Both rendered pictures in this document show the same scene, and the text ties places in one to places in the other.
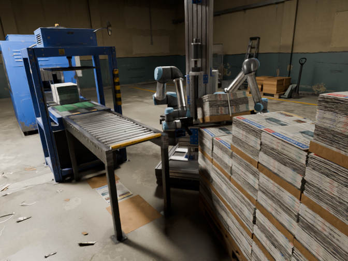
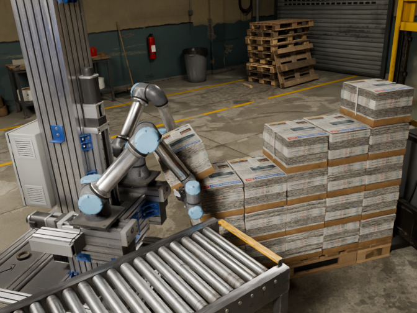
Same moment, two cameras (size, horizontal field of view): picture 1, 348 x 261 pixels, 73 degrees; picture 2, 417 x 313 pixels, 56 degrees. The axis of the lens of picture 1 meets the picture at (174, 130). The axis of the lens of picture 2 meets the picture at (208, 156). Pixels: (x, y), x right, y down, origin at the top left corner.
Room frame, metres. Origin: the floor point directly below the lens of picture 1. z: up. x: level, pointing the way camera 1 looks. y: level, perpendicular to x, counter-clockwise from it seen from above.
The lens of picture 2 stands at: (1.86, 1.86, 1.89)
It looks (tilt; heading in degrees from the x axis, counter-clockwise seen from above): 22 degrees down; 271
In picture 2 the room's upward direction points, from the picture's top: 3 degrees counter-clockwise
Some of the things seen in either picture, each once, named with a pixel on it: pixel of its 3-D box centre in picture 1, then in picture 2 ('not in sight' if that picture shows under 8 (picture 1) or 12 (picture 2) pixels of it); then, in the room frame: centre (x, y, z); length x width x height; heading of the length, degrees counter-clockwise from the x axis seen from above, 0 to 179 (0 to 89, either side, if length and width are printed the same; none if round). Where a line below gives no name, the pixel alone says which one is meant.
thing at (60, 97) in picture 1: (65, 92); not in sight; (3.55, 1.60, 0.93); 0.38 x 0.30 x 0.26; 36
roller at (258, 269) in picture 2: (134, 141); (233, 251); (1.79, 0.33, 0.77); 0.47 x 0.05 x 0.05; 126
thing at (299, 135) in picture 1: (312, 133); (334, 122); (1.04, -0.65, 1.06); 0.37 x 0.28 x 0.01; 106
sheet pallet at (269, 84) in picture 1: (269, 86); not in sight; (7.82, -3.18, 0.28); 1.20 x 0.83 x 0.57; 36
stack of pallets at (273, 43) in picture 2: not in sight; (278, 51); (0.28, -7.29, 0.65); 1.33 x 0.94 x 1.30; 40
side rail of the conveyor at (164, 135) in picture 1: (130, 124); (97, 282); (2.41, 0.46, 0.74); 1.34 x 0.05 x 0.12; 36
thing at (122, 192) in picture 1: (113, 191); not in sight; (2.29, 0.70, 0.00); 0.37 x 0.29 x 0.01; 36
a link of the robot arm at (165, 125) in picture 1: (169, 125); (194, 208); (1.98, 0.04, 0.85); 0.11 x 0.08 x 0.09; 106
